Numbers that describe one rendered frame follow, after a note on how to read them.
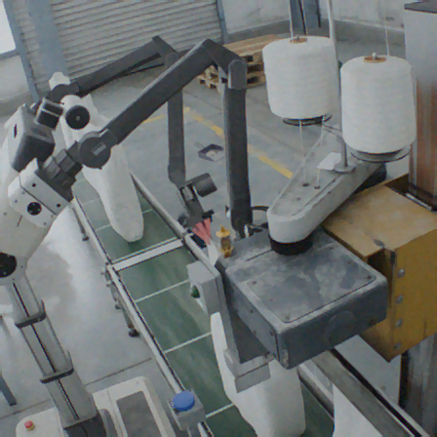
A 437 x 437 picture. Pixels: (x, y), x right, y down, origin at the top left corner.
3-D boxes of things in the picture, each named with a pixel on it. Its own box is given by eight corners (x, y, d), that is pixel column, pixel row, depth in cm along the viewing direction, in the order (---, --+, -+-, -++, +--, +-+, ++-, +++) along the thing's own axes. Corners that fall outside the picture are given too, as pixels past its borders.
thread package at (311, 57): (258, 112, 126) (247, 42, 117) (315, 95, 131) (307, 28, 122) (296, 130, 112) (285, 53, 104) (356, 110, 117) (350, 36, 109)
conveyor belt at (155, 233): (57, 158, 475) (54, 149, 471) (96, 144, 487) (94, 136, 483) (118, 278, 294) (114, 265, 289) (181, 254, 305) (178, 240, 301)
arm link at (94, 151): (208, 27, 128) (218, 24, 119) (241, 68, 133) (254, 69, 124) (71, 144, 128) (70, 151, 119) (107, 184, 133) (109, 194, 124)
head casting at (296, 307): (225, 347, 124) (203, 244, 110) (313, 306, 131) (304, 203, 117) (291, 432, 99) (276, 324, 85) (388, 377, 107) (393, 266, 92)
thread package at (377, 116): (328, 140, 104) (320, 59, 96) (382, 121, 108) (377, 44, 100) (376, 165, 92) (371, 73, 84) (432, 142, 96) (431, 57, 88)
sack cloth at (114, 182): (102, 215, 343) (72, 111, 308) (134, 204, 349) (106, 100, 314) (119, 248, 304) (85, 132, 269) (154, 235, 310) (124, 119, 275)
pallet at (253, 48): (192, 62, 704) (190, 52, 697) (271, 44, 731) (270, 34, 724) (214, 73, 634) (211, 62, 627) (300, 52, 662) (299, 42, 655)
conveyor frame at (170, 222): (52, 161, 475) (48, 147, 468) (100, 144, 489) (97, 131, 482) (113, 287, 289) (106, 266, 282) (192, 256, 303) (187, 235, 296)
